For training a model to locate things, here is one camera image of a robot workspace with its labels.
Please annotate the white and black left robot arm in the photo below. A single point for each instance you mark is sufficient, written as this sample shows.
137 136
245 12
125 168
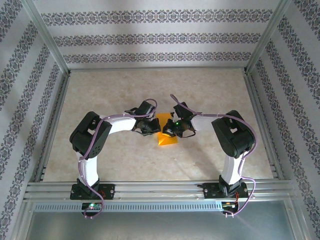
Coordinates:
87 135

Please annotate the long aluminium mounting rail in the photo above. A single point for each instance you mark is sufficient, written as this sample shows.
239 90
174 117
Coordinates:
160 190

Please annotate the aluminium frame post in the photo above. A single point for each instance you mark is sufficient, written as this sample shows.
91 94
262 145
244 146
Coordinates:
266 37
48 37

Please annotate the controller board with yellow light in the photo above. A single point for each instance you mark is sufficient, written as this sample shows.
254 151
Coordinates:
230 204

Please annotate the aluminium side rail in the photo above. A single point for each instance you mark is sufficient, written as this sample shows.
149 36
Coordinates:
253 100
53 125

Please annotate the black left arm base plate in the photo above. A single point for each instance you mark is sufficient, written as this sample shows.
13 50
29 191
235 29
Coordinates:
110 191

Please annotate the grey metal panel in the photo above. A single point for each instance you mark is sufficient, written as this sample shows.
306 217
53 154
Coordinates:
160 227

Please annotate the controller board with green light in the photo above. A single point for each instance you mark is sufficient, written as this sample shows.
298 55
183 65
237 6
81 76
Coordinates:
91 206

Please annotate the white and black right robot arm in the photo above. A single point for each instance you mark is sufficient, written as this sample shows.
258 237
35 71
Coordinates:
232 135

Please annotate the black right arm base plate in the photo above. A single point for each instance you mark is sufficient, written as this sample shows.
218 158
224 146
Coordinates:
211 191

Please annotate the thin aluminium cross rail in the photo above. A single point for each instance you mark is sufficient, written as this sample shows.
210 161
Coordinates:
157 68

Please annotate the orange paper sheet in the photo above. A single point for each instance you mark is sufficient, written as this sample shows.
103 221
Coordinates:
167 141

